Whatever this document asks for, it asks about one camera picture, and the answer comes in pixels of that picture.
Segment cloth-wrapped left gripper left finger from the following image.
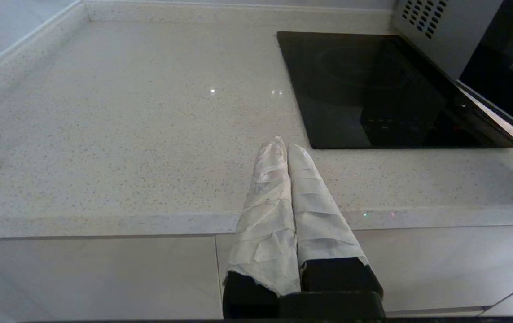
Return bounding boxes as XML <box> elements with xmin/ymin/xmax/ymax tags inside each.
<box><xmin>223</xmin><ymin>136</ymin><xmax>302</xmax><ymax>319</ymax></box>

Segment black glass induction cooktop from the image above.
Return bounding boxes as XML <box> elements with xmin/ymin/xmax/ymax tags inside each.
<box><xmin>277</xmin><ymin>31</ymin><xmax>513</xmax><ymax>150</ymax></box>

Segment black glass microwave door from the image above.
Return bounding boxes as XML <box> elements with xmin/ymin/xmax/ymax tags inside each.
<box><xmin>456</xmin><ymin>0</ymin><xmax>513</xmax><ymax>148</ymax></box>

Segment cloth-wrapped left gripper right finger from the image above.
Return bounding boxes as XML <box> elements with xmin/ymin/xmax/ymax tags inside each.
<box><xmin>287</xmin><ymin>144</ymin><xmax>385</xmax><ymax>293</ymax></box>

